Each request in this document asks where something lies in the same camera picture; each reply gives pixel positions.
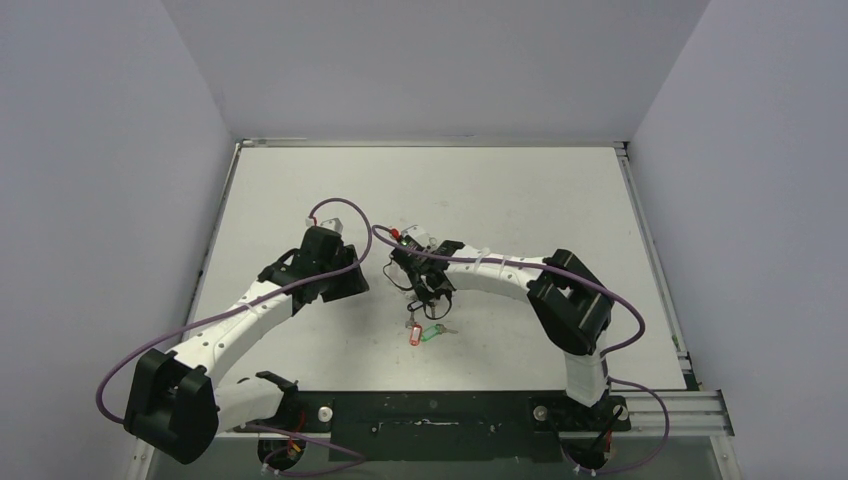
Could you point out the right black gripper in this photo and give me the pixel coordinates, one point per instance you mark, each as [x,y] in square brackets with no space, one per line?
[427,287]

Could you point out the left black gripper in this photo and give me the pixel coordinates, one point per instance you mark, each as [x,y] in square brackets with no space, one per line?
[353,284]

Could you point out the green tagged key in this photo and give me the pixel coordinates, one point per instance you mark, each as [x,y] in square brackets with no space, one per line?
[436,330]

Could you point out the red tagged key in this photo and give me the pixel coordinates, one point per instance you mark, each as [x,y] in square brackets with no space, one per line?
[415,332]

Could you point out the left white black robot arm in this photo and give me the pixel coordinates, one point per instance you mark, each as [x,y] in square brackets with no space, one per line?
[177,402]

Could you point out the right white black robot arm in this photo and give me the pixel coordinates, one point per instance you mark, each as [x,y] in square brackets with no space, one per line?
[574,317]

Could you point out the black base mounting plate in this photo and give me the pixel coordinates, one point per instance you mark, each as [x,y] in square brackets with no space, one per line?
[455,425]

